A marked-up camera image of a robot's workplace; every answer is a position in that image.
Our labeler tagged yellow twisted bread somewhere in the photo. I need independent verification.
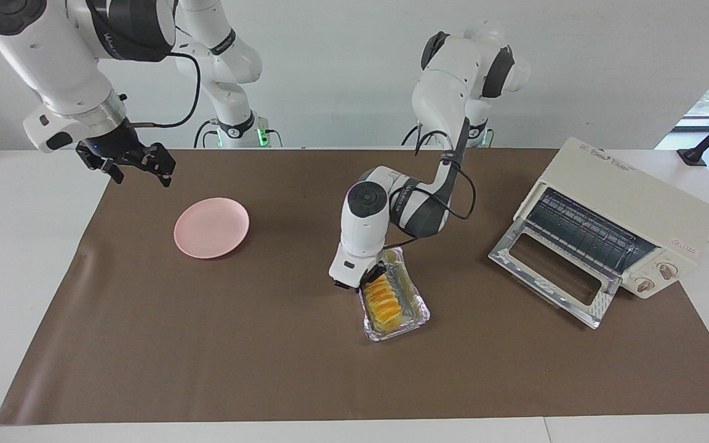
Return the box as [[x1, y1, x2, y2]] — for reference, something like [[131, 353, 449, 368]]
[[364, 274, 406, 333]]

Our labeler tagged silver foil tray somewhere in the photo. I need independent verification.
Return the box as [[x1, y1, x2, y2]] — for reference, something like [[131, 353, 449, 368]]
[[358, 247, 431, 343]]

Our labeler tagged silver glass oven door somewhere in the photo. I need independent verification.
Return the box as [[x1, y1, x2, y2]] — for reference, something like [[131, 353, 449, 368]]
[[488, 218, 623, 330]]

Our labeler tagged metal oven rack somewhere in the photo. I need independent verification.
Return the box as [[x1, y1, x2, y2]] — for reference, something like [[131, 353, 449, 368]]
[[524, 188, 657, 277]]

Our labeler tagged cream toaster oven body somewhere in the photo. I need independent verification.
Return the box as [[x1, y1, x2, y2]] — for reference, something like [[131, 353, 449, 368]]
[[513, 137, 709, 300]]

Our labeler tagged pink round plate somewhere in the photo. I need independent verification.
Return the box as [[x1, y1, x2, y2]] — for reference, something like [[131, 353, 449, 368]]
[[174, 197, 250, 260]]

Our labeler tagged brown table mat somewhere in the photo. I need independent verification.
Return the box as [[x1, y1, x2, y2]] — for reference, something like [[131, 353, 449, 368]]
[[0, 148, 709, 426]]

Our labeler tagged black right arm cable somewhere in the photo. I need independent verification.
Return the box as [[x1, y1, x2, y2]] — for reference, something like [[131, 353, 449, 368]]
[[127, 50, 202, 130]]

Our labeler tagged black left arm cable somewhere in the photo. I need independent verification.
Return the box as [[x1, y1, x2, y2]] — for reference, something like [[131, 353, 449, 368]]
[[388, 120, 478, 248]]

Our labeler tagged black arm base cable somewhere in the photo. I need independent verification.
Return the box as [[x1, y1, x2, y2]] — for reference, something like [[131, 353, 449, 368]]
[[401, 122, 433, 146]]

